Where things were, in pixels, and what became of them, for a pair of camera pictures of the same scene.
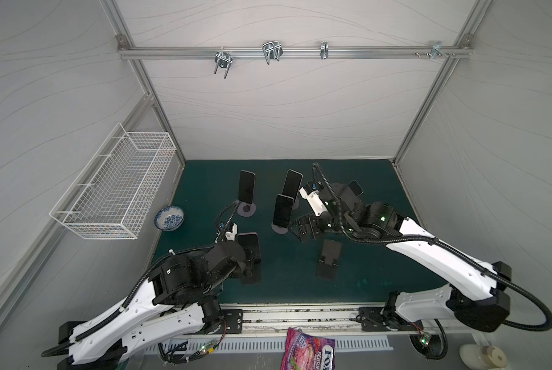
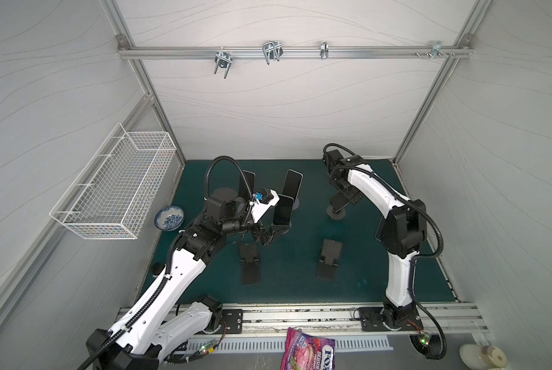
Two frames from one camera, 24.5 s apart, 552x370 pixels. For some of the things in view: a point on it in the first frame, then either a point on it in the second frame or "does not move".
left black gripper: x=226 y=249 to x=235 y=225
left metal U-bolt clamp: x=224 y=59 does not move
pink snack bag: x=303 y=351 does not move
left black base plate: x=233 y=320 does not move
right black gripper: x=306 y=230 to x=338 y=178
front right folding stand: x=328 y=265 does not move
